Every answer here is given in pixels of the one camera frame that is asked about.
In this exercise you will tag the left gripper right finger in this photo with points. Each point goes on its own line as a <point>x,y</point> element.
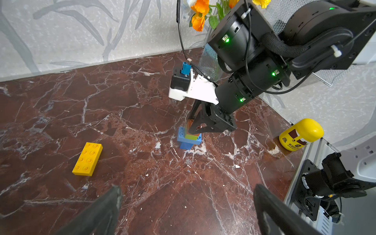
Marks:
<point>275,217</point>

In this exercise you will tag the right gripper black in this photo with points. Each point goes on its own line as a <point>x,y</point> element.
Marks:
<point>240,89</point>

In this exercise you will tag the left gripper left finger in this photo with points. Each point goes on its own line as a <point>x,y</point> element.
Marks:
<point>100,218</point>

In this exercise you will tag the light blue long lego brick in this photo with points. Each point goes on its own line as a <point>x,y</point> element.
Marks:
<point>181,137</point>

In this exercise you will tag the orange small lego brick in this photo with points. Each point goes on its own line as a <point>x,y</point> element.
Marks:
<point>189,124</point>

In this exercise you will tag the green small lego brick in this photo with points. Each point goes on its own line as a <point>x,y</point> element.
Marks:
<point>192,137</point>

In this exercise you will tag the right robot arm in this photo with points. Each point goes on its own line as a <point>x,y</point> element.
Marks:
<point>321,35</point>

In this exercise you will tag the dark blue small lego brick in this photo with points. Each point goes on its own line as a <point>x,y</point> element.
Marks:
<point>185,146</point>

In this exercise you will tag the yellow long lego brick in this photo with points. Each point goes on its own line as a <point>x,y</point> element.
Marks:
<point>88,159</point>

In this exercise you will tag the blue glass vase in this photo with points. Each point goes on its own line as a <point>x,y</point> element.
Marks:
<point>208,64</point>

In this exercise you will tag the yellow bottle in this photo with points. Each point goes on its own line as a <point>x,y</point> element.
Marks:
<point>301,134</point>

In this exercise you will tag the orange yellow flower bouquet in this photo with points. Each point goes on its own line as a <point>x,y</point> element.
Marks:
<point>203,11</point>

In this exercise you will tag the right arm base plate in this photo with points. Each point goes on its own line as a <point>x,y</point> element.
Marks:
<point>302,196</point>

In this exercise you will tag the aluminium front rail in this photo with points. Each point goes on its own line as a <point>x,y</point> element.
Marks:
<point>314,152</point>

